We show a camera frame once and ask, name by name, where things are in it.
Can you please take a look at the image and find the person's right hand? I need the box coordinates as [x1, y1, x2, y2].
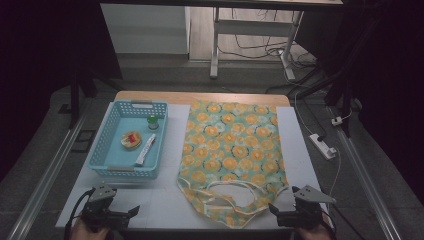
[297, 214, 335, 240]

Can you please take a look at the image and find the orange-slice print tote bag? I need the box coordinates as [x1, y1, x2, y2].
[176, 99, 290, 230]

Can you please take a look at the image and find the black floor plate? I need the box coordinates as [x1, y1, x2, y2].
[71, 129, 98, 154]

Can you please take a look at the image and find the white tube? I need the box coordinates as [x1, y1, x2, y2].
[135, 133, 157, 166]

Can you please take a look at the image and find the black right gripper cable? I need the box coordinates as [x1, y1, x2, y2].
[320, 202, 363, 240]

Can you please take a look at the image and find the person's left hand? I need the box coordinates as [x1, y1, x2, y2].
[69, 218, 111, 240]

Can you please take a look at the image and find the black metal stand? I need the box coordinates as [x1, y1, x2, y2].
[288, 0, 379, 138]
[67, 0, 124, 130]

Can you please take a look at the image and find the white desk frame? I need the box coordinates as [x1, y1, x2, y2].
[209, 6, 305, 81]

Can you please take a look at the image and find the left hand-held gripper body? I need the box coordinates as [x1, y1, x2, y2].
[81, 184, 130, 232]

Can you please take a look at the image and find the white table mat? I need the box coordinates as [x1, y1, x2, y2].
[54, 102, 334, 232]

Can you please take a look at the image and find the white power strip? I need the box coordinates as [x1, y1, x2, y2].
[308, 133, 338, 161]

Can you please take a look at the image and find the aluminium rail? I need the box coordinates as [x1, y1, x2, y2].
[328, 105, 403, 240]
[6, 108, 88, 240]

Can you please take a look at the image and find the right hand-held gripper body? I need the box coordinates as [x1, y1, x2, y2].
[276, 184, 337, 232]

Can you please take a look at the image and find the light blue plastic basket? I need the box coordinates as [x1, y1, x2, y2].
[87, 99, 169, 178]

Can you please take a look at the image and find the tangle of floor cables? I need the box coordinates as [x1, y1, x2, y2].
[218, 9, 317, 69]

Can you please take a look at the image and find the white power strip cable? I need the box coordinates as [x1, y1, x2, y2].
[327, 148, 343, 198]

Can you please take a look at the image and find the white cabinet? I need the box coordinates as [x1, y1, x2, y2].
[99, 3, 192, 55]

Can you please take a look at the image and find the round tin with red centre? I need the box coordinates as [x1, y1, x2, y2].
[120, 131, 143, 150]

